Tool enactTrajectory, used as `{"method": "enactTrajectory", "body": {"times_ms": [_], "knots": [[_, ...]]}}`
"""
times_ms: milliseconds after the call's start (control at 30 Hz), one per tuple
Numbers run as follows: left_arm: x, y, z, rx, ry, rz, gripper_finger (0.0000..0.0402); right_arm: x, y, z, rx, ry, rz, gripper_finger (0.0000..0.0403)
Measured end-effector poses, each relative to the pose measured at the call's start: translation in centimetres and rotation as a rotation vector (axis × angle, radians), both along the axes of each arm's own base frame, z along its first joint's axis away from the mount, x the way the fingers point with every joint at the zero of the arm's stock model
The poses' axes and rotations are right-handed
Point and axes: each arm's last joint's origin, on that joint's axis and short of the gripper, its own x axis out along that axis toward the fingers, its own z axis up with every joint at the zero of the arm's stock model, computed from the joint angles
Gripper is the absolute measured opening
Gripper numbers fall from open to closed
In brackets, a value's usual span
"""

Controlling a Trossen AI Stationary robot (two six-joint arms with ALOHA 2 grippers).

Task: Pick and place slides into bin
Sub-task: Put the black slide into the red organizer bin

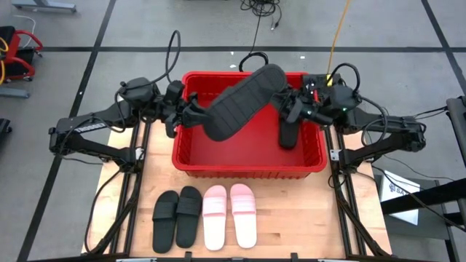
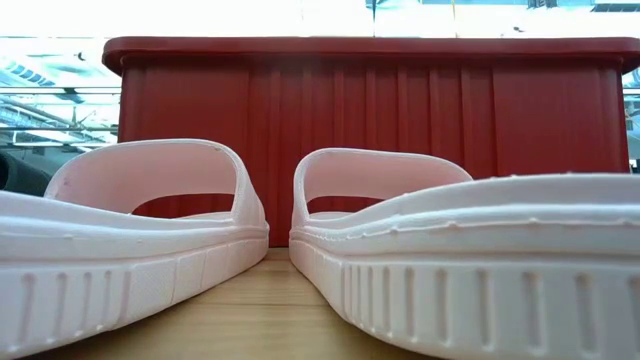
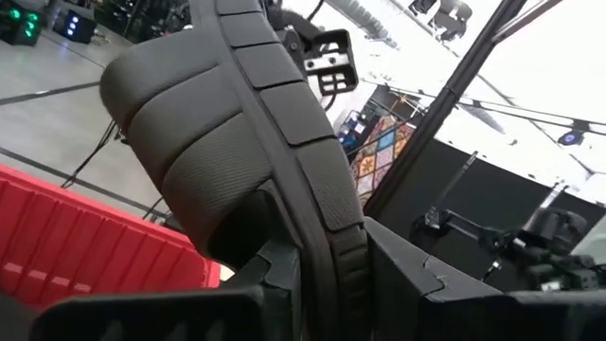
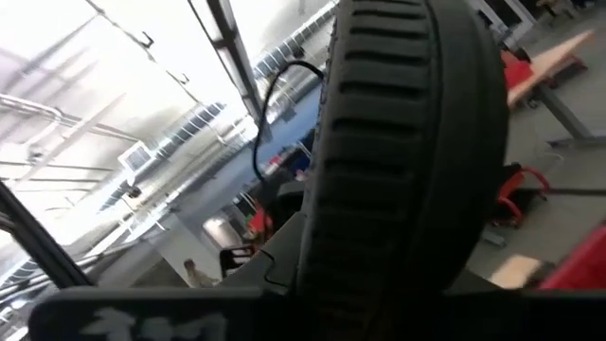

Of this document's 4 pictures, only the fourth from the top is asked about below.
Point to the black frame post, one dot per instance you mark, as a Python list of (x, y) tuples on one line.
[(42, 241)]

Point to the grey metal table leg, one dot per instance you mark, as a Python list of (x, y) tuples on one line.
[(563, 113)]

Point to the black chair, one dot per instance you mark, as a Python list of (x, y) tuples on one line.
[(234, 260)]

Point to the red chair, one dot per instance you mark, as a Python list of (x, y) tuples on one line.
[(260, 222)]

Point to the wooden table top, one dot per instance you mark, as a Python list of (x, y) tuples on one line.
[(549, 61)]

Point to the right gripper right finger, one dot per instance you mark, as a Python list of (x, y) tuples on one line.
[(544, 317)]

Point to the person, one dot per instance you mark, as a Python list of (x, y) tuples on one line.
[(196, 274)]

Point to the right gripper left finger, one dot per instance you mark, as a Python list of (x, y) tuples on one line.
[(142, 312)]

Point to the red box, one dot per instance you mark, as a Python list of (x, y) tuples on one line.
[(516, 71)]

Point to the white ceiling unit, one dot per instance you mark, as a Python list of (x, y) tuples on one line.
[(135, 158)]

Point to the black rubber slide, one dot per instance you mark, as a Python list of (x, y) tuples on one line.
[(402, 142)]

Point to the red plastic bin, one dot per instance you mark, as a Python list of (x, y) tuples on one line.
[(582, 265)]

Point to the red frame rolling stool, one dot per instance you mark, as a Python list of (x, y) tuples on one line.
[(507, 189)]

